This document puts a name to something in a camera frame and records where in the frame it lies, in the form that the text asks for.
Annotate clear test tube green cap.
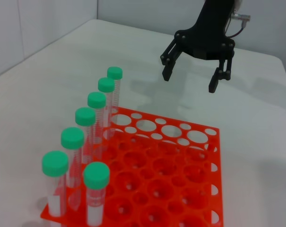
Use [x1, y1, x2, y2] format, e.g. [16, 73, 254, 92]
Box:
[83, 162, 110, 227]
[107, 66, 123, 125]
[75, 107, 96, 171]
[87, 92, 107, 154]
[61, 127, 85, 211]
[42, 150, 69, 218]
[97, 77, 116, 142]

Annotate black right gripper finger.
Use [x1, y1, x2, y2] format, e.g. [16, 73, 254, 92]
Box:
[160, 35, 187, 82]
[208, 55, 235, 93]

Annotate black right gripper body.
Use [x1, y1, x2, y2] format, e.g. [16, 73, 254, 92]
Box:
[175, 0, 238, 61]

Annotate black cable silver connectors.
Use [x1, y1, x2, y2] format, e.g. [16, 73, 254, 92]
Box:
[224, 13, 251, 38]

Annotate orange plastic test tube rack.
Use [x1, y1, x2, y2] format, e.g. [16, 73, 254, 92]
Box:
[40, 106, 225, 227]

